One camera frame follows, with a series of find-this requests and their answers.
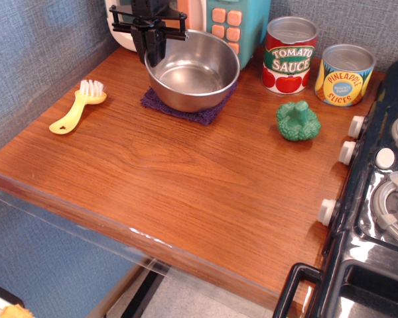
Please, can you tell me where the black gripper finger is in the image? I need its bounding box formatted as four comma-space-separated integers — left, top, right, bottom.
131, 27, 147, 64
146, 29, 166, 67

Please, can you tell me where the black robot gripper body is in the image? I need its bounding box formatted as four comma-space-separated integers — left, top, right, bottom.
109, 1, 188, 40

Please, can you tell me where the silver metal pot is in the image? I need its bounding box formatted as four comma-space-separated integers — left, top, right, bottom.
145, 30, 240, 113

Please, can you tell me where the purple rag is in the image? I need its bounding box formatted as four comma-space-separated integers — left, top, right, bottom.
140, 82, 238, 127

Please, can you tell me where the yellow dish brush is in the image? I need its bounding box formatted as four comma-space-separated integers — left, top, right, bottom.
49, 79, 107, 135

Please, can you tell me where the toy microwave teal and peach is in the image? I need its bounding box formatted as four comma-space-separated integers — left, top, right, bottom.
104, 0, 273, 70

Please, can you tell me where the tomato sauce can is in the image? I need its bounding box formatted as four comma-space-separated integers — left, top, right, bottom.
261, 16, 319, 95

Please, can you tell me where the green toy broccoli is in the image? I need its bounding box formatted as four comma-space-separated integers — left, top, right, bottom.
276, 101, 321, 141

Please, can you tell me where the pineapple slices can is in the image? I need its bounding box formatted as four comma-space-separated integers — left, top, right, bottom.
314, 44, 376, 107

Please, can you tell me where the white stove knob rear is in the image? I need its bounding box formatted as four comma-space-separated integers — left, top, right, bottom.
348, 115, 365, 139

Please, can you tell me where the white stove knob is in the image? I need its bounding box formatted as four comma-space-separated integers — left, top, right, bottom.
317, 199, 336, 227
348, 115, 365, 139
338, 141, 356, 166

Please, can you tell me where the white stove knob middle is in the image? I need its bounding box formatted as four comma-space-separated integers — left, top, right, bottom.
338, 141, 356, 166

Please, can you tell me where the clear plastic table edge guard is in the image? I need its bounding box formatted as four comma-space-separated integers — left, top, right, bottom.
0, 176, 280, 306

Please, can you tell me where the white stove knob front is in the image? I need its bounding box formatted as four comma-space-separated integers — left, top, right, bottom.
317, 199, 336, 227

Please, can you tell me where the black toy stove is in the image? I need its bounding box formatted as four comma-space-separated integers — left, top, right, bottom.
305, 61, 398, 317

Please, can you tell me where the black oven door handle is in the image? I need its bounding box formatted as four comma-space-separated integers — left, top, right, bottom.
273, 262, 323, 318

